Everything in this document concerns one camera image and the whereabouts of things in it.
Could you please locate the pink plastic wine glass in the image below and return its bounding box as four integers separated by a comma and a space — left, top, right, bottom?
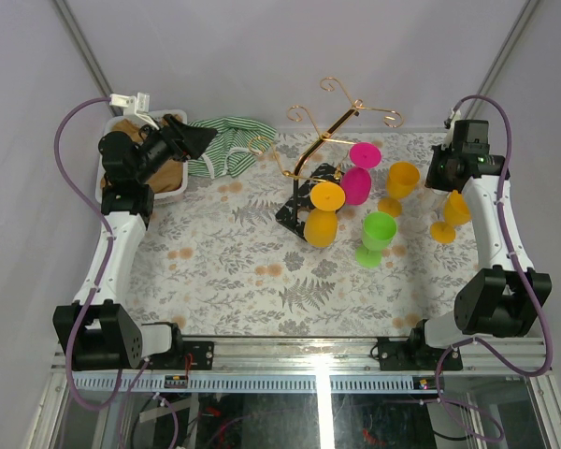
340, 142, 382, 206

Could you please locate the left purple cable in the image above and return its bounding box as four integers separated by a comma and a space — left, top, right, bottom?
53, 96, 123, 411

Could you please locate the aluminium front rail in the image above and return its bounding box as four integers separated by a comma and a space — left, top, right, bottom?
72, 336, 546, 377

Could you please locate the green plastic wine glass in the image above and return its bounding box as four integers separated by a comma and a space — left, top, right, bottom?
355, 211, 397, 268

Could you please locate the green striped cloth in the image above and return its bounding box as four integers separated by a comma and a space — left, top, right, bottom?
187, 116, 277, 179

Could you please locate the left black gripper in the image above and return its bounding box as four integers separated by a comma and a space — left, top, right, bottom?
133, 114, 215, 185

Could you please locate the orange wine glass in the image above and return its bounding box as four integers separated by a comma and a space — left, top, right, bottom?
304, 181, 346, 248
377, 161, 420, 218
430, 191, 471, 244

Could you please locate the white plastic basket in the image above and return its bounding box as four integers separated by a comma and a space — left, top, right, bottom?
103, 109, 188, 206

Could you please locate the floral table mat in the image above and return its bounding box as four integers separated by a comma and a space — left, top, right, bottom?
122, 132, 478, 336

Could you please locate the brown cloth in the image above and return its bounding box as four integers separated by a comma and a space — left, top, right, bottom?
98, 114, 187, 196

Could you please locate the purple cable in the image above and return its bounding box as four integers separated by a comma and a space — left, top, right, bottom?
435, 94, 555, 443
53, 96, 123, 411

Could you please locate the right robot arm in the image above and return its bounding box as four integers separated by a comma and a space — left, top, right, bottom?
407, 118, 552, 369

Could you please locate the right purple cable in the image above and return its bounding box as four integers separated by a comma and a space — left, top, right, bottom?
435, 94, 555, 443

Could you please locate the clear wine glass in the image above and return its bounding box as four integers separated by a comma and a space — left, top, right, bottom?
420, 187, 448, 225

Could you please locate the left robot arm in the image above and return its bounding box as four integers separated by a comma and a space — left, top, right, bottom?
52, 114, 217, 371

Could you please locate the gold wine glass rack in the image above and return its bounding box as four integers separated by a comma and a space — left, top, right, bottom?
248, 77, 405, 240

